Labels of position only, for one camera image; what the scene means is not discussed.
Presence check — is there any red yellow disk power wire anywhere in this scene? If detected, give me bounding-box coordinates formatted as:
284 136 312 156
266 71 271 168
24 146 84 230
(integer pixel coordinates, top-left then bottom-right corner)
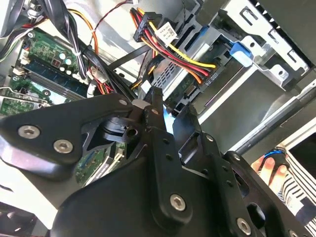
129 7 220 91

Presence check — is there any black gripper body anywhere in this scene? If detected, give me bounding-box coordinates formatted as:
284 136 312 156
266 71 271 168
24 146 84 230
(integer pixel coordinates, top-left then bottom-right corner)
50 155 250 237

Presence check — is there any black tool with blue ring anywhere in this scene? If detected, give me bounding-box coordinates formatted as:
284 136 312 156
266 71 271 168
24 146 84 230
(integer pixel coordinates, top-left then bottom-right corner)
261 146 290 178

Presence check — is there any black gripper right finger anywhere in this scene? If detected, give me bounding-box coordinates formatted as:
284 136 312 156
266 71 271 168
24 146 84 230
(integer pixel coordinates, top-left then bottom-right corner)
172 101 309 237

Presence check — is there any person hand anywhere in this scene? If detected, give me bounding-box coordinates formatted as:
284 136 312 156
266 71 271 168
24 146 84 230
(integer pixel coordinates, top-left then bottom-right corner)
250 154 288 191

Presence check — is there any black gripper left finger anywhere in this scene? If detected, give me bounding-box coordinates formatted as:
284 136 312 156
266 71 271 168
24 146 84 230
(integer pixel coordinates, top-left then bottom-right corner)
0 85 195 232

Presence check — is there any hard disk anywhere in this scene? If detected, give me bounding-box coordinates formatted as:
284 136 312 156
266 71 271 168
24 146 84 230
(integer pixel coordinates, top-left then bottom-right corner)
150 24 255 129

